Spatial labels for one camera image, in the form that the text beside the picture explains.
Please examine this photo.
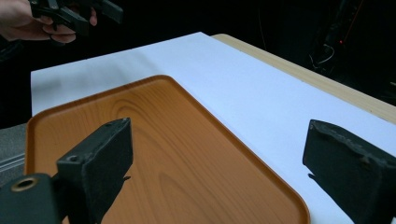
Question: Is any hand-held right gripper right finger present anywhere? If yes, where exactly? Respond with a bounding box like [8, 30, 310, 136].
[302, 119, 396, 224]

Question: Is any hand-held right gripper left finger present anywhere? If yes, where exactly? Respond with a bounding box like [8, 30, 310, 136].
[55, 117, 134, 224]

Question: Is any orange wood-grain tray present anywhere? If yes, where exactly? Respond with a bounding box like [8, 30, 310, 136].
[23, 74, 312, 224]

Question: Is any grey case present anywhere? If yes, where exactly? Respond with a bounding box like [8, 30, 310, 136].
[0, 122, 28, 189]

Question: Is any dark metal stand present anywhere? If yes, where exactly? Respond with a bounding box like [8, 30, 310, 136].
[311, 0, 368, 77]

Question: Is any white cable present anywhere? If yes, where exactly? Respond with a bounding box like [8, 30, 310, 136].
[308, 43, 336, 70]

